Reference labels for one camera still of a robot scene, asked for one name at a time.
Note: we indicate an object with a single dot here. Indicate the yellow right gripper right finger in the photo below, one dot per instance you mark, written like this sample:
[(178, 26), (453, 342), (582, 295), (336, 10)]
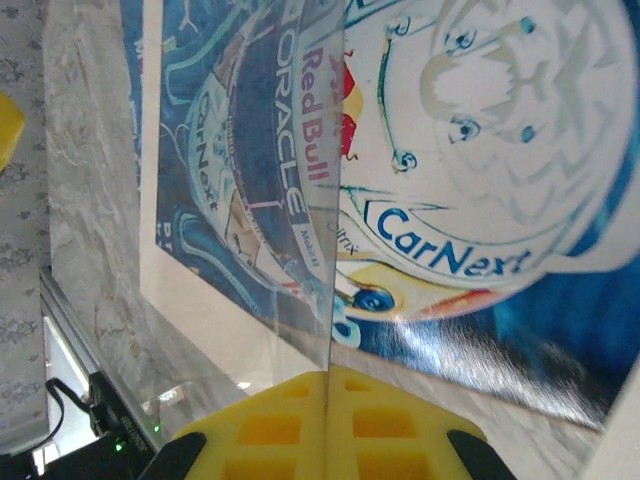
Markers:
[(425, 450)]

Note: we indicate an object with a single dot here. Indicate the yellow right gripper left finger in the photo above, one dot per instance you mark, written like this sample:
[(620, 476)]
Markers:
[(225, 450)]

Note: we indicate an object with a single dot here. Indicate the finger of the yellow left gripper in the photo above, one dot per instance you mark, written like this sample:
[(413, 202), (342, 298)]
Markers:
[(10, 130)]

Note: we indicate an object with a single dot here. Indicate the clear acrylic sheet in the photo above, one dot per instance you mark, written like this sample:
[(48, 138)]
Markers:
[(250, 360)]

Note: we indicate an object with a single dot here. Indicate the black electronics board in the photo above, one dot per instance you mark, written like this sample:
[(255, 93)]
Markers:
[(120, 425)]

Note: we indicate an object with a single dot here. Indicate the long aluminium base rail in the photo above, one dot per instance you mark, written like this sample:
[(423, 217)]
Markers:
[(90, 345)]

